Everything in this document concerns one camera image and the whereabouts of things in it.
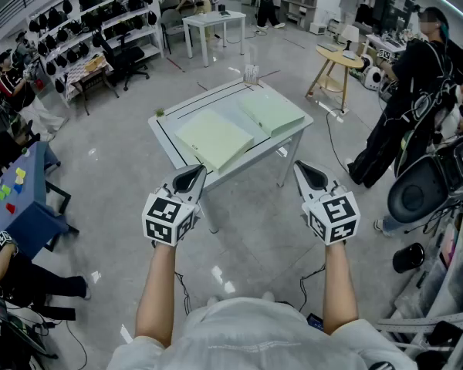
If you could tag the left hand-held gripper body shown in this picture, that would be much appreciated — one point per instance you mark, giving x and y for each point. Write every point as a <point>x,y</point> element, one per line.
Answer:
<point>162,222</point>

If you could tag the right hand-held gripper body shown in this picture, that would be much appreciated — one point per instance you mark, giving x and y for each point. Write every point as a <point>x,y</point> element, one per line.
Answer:
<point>333,218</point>

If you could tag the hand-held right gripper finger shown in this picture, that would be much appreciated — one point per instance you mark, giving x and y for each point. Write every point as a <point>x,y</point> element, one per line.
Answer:
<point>304,187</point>
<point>330,177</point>

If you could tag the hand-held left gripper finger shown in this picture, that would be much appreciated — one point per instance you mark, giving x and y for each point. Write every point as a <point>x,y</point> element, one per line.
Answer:
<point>200,187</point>
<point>169,181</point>

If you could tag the person's left forearm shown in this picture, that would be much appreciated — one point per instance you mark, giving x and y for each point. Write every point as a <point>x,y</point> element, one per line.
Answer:
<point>156,291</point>

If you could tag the person's right forearm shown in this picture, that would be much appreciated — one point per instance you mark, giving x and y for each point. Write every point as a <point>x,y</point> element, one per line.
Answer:
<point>339,291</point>

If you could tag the small potted plant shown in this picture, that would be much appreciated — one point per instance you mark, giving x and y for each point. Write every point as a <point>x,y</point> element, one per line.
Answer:
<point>160,113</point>

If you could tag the black moulded chair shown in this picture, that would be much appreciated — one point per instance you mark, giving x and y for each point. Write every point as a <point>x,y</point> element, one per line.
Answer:
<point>413,195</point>

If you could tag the black cylindrical bin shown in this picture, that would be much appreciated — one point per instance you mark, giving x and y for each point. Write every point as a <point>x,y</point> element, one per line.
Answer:
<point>409,258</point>

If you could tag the white table with black lines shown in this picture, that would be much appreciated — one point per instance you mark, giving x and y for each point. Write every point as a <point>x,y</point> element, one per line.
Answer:
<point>231,104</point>

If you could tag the person's right shoe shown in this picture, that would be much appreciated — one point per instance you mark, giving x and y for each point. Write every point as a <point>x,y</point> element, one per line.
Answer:
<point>268,296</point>

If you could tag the black waist-worn device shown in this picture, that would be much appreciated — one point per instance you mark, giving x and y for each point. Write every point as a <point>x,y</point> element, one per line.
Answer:
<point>315,322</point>

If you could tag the white round-bodied robot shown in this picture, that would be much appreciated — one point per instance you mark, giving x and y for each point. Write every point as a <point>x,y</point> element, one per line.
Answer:
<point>372,77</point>

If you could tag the round wooden table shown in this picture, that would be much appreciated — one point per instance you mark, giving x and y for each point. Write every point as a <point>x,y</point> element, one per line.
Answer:
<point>333,58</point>

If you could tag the white metal shelf unit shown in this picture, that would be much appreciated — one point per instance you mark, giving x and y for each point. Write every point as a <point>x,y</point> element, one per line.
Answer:
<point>146,50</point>

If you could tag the black office chair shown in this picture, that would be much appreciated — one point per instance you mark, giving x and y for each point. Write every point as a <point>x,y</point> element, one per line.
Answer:
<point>123,56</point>

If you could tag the blue cloth-covered table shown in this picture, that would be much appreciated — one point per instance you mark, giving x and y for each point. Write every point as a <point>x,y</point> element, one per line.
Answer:
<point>27,206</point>

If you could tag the white perforated metal rack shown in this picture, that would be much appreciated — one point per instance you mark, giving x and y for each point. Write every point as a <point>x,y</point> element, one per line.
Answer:
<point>428,318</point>

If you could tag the checked cloth table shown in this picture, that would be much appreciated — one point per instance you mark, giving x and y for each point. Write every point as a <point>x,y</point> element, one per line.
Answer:
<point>88,68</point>

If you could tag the white table lamp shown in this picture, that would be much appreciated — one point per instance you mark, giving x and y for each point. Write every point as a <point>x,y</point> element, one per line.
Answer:
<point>349,34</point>

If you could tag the person's white shirt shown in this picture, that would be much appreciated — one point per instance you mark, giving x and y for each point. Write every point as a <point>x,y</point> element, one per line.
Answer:
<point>254,341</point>

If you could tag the blue cup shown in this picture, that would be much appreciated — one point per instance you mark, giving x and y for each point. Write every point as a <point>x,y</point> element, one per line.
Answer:
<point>18,188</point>

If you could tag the yellow cup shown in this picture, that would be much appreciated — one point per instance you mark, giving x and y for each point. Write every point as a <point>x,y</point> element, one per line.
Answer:
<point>20,175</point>

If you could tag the red cup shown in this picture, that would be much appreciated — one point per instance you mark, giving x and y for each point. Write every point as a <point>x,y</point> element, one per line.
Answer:
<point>10,207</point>

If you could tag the green cup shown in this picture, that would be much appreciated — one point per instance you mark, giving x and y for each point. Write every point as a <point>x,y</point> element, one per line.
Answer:
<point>3,192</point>

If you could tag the grey chair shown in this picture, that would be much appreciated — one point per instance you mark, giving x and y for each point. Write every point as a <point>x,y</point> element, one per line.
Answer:
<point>171,19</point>

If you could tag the white rectangular table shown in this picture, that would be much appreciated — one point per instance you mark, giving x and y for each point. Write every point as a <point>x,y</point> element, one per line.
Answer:
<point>212,18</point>

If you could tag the group of black bags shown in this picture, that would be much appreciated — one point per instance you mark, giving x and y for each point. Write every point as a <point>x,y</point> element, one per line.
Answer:
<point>54,15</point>

